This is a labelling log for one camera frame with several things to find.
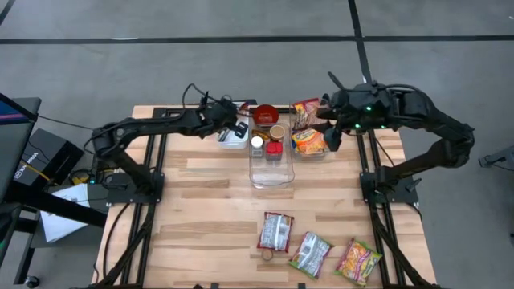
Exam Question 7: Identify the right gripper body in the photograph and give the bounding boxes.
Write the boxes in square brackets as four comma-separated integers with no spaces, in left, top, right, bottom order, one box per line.
[316,89,365,132]

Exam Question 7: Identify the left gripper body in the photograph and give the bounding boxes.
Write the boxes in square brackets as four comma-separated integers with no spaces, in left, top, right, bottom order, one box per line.
[202,99,242,134]

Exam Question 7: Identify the red roast beef ramen packet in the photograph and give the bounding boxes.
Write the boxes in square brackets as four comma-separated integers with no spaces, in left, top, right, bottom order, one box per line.
[292,97,328,130]

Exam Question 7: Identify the white-lid spice jar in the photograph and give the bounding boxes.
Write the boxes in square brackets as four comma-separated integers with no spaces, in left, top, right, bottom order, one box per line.
[250,135,265,158]

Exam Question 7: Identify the orange ramen packet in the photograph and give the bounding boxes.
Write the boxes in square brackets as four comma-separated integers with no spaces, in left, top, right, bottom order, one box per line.
[291,127,327,156]

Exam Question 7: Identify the tan-lid labelled jar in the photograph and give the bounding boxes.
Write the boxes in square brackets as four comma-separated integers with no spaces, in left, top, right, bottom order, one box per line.
[269,124,286,142]

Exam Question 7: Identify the red spice container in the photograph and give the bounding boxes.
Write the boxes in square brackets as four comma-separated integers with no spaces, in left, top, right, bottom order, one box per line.
[265,140,284,162]

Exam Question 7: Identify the pink yellow ramen packet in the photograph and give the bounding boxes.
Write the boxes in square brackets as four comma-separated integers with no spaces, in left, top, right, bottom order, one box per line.
[333,238,384,287]

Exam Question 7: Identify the white plastic bin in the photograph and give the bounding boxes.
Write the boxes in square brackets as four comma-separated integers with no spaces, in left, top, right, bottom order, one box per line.
[216,103,251,150]

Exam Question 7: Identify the red bowl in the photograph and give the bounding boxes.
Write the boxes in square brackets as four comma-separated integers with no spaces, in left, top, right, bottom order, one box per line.
[252,104,280,128]

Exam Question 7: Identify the clear plastic bin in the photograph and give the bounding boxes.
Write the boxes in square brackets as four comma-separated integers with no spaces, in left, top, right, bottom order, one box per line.
[247,122,296,190]
[288,98,337,162]

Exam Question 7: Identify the green-trimmed ramen packet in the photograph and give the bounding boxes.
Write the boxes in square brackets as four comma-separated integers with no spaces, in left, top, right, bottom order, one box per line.
[288,231,335,281]

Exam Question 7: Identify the black equipment box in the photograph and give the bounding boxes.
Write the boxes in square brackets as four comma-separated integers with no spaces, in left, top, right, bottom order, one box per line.
[14,128,85,188]

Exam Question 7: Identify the black monitor stand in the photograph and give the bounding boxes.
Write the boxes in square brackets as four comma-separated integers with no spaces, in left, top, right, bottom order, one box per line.
[0,180,108,287]

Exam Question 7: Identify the white paper sheets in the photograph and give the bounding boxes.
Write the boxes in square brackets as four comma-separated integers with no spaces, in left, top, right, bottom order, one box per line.
[39,183,92,244]

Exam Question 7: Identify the computer monitor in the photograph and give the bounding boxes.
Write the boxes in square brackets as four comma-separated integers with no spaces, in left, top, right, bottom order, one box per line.
[0,92,43,204]

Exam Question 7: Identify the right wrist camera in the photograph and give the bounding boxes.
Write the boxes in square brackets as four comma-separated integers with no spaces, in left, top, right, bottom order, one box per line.
[323,127,343,153]

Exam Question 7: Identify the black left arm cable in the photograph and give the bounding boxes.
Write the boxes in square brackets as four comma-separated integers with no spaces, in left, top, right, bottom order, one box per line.
[181,83,228,108]

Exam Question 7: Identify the black aluminium table frame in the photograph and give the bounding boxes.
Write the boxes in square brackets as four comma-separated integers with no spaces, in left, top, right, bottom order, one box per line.
[91,91,441,289]

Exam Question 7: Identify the black power cable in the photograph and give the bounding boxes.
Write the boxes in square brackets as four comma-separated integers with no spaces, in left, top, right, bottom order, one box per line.
[101,202,133,282]

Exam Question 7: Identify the yellow cable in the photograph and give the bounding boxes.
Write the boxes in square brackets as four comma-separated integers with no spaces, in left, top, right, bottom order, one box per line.
[22,160,52,182]

